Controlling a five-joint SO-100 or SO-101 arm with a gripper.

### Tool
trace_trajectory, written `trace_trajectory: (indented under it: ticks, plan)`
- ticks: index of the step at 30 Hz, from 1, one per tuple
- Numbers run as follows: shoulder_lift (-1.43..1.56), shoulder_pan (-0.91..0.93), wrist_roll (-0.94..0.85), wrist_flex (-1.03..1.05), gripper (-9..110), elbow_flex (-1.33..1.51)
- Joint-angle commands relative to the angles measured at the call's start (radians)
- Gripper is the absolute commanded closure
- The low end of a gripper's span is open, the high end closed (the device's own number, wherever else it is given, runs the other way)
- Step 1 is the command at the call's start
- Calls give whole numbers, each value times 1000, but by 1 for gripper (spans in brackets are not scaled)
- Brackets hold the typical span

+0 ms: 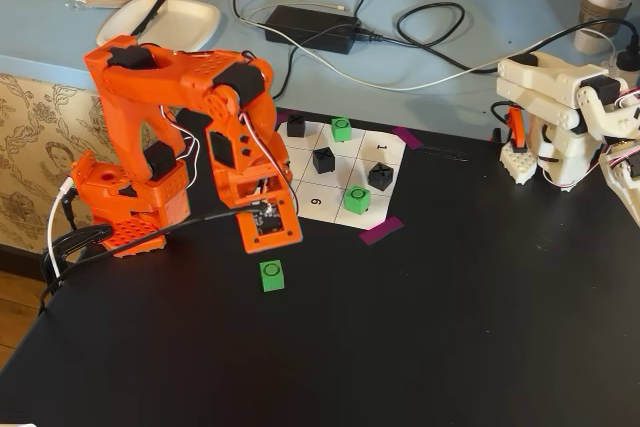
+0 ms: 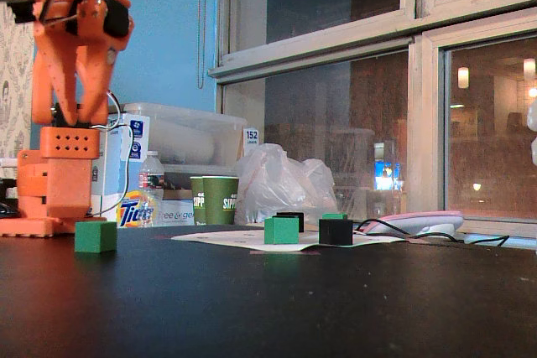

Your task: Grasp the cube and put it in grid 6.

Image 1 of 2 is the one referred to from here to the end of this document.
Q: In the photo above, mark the black cube with cross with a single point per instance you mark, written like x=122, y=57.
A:
x=381, y=177
x=323, y=159
x=296, y=126

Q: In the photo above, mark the green cube with circle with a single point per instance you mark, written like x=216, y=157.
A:
x=356, y=199
x=340, y=129
x=271, y=277

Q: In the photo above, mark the purple tape strip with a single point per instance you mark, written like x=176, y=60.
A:
x=382, y=231
x=407, y=137

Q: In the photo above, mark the black table clamp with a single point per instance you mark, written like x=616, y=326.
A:
x=75, y=242

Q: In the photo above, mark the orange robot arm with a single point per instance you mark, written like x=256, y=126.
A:
x=130, y=112

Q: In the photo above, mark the white square plate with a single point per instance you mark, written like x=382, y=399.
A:
x=180, y=17

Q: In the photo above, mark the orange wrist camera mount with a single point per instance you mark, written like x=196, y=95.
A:
x=270, y=227

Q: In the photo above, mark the white paper grid sheet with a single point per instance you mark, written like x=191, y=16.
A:
x=330, y=187

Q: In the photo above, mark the small orange printed part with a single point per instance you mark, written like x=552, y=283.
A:
x=516, y=129

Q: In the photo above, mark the white brick block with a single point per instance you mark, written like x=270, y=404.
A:
x=520, y=164

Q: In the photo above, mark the black plastic utensil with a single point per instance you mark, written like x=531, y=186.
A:
x=150, y=14

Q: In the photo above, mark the black power adapter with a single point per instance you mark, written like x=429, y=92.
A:
x=310, y=27

